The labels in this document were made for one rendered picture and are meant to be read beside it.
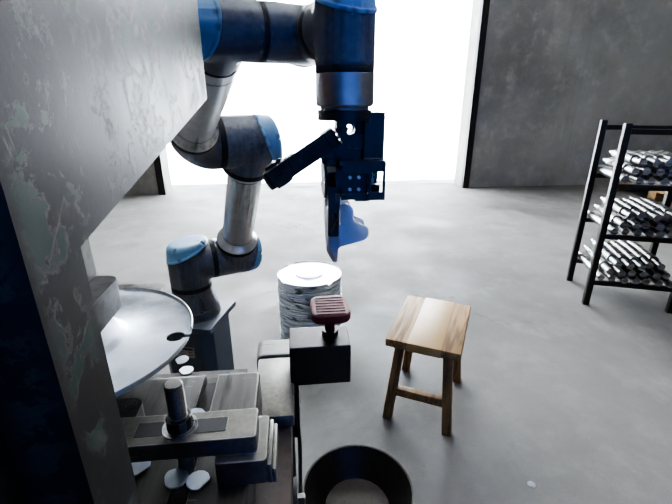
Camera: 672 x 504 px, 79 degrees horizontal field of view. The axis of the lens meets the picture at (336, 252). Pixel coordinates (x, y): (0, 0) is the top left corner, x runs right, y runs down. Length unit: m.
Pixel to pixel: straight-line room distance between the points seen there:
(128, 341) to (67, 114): 0.41
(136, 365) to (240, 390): 0.14
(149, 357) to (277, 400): 0.21
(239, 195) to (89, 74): 0.85
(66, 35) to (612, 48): 6.14
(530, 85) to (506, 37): 0.62
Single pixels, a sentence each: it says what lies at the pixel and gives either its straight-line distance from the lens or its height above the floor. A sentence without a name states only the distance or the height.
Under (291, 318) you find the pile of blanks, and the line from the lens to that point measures 1.83.
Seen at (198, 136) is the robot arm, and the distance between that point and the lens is 0.83.
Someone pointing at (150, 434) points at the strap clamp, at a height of 0.76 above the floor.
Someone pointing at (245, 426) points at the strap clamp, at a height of 0.76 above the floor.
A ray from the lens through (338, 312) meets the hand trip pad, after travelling 0.62.
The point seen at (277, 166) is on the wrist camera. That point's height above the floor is 0.98.
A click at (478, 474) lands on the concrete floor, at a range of 1.47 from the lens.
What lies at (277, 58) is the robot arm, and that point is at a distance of 0.62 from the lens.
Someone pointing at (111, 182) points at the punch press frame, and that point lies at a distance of 0.22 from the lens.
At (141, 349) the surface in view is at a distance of 0.55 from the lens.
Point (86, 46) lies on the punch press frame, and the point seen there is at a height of 1.08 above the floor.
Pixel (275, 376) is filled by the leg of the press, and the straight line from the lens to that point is 0.69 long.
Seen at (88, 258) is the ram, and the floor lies 0.91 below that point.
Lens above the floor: 1.06
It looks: 21 degrees down
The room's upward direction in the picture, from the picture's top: straight up
